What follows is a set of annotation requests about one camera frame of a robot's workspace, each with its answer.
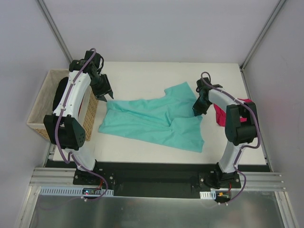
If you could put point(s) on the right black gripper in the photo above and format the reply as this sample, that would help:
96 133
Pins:
199 107

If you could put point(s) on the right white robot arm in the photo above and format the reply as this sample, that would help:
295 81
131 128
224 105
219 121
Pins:
240 129

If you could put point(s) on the slotted cable duct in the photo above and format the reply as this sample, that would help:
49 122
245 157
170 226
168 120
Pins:
75 191
208 195

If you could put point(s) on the folded pink t shirt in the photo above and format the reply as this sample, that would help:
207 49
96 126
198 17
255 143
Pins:
221 115

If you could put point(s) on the right slotted cable duct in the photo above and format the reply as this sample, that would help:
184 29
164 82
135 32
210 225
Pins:
208 195

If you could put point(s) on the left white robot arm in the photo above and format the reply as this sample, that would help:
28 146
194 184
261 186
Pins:
63 127

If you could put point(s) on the wicker laundry basket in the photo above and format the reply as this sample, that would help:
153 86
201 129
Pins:
44 101

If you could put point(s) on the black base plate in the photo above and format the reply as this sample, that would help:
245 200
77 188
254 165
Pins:
158 180

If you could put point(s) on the left slotted cable duct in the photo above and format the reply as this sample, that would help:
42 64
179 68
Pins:
75 191

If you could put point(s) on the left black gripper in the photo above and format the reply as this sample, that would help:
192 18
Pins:
103 90

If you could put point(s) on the aluminium rail frame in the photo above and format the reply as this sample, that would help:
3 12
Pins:
252 177

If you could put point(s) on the teal t shirt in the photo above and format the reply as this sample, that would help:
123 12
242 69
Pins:
167 121

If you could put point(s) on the black t shirt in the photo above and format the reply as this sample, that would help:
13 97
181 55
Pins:
59 92

